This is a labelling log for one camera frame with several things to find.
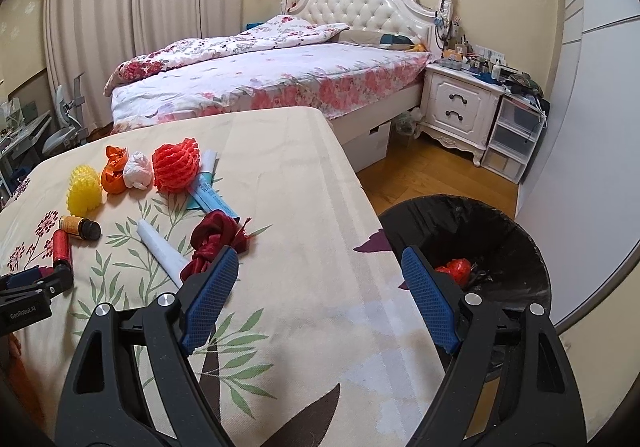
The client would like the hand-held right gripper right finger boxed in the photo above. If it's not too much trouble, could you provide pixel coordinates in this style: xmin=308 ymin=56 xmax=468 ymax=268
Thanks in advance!
xmin=401 ymin=245 xmax=587 ymax=447

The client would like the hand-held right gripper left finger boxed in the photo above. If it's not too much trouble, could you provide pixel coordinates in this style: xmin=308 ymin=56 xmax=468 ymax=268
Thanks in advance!
xmin=55 ymin=247 xmax=241 ymax=447

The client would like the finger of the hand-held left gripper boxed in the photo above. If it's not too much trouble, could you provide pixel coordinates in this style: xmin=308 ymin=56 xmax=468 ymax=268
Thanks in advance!
xmin=30 ymin=266 xmax=76 ymax=300
xmin=0 ymin=267 xmax=45 ymax=292

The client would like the red plastic bag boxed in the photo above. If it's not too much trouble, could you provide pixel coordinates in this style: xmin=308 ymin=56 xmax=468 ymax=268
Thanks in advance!
xmin=434 ymin=258 xmax=473 ymax=290

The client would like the brown bottle with black cap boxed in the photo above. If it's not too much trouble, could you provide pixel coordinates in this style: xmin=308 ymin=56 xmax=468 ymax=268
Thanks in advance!
xmin=59 ymin=215 xmax=102 ymax=241

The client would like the dark red cloth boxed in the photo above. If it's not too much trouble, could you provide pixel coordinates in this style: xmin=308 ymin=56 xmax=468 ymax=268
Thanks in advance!
xmin=179 ymin=209 xmax=253 ymax=283

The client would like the white paper roll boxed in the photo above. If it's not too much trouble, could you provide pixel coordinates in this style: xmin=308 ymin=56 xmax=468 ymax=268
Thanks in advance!
xmin=136 ymin=219 xmax=191 ymax=288

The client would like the black-lined trash bin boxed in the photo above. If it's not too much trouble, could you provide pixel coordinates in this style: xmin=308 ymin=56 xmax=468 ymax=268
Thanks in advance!
xmin=378 ymin=194 xmax=553 ymax=383

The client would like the yellow foam fruit net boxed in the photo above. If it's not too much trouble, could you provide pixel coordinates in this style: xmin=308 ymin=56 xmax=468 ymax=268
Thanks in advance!
xmin=66 ymin=164 xmax=105 ymax=218

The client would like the light blue tube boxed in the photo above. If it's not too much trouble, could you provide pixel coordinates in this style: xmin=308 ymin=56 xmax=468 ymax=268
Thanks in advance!
xmin=191 ymin=179 xmax=241 ymax=222

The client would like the orange wrapper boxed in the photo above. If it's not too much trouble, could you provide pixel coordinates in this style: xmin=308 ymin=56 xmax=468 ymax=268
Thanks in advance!
xmin=100 ymin=145 xmax=130 ymax=195

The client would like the white tissue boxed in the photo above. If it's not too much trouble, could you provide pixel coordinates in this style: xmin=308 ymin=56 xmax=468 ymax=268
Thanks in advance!
xmin=122 ymin=152 xmax=152 ymax=190

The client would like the white and teal tube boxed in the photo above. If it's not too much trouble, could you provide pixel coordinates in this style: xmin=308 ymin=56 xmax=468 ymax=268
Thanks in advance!
xmin=185 ymin=149 xmax=221 ymax=212

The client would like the red foam fruit net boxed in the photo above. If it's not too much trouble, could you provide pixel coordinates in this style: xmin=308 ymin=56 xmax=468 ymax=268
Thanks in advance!
xmin=151 ymin=137 xmax=201 ymax=194

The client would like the person's left forearm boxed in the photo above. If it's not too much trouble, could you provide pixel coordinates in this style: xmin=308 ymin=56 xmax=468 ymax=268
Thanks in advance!
xmin=0 ymin=332 xmax=32 ymax=428

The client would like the beige floral tablecloth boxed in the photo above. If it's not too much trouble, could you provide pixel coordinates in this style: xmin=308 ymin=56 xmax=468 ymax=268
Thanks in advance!
xmin=0 ymin=106 xmax=451 ymax=447

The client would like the grey study desk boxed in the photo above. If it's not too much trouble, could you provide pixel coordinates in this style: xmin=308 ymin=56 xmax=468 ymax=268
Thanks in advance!
xmin=0 ymin=97 xmax=51 ymax=178

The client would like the grey office chair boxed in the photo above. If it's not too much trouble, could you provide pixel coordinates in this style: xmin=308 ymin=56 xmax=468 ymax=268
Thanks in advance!
xmin=42 ymin=74 xmax=91 ymax=158

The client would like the white storage box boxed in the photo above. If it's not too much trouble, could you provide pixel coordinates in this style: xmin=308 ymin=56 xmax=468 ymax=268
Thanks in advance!
xmin=340 ymin=119 xmax=392 ymax=174

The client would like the clear plastic bag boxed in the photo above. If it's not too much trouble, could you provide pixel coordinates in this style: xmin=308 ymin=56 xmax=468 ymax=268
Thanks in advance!
xmin=395 ymin=109 xmax=423 ymax=138

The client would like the clear plastic drawer unit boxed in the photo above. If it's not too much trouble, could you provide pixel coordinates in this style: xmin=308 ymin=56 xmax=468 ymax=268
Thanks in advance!
xmin=482 ymin=94 xmax=543 ymax=185

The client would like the white nightstand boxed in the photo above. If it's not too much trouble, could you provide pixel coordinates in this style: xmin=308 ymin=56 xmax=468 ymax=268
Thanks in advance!
xmin=419 ymin=63 xmax=503 ymax=168

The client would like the cluster of small bottles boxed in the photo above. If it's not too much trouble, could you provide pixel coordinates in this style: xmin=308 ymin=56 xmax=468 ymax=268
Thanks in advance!
xmin=440 ymin=42 xmax=521 ymax=78

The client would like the floral bed sheet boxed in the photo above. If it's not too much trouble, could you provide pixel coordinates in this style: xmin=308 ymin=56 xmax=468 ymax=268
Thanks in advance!
xmin=110 ymin=44 xmax=432 ymax=135

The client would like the white wardrobe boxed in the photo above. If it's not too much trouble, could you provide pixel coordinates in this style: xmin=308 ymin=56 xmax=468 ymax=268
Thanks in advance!
xmin=515 ymin=0 xmax=640 ymax=328

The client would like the floral quilt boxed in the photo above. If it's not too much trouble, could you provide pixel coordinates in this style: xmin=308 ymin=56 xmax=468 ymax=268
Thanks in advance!
xmin=103 ymin=14 xmax=351 ymax=98

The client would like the grey pillow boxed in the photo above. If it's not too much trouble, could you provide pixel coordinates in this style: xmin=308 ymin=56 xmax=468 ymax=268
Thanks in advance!
xmin=332 ymin=27 xmax=416 ymax=50

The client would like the beige curtain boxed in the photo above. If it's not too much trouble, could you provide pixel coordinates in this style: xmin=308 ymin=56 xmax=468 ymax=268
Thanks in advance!
xmin=42 ymin=0 xmax=246 ymax=138

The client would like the white tufted bed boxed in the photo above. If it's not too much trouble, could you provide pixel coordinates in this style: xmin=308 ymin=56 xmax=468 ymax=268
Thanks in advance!
xmin=102 ymin=0 xmax=436 ymax=162

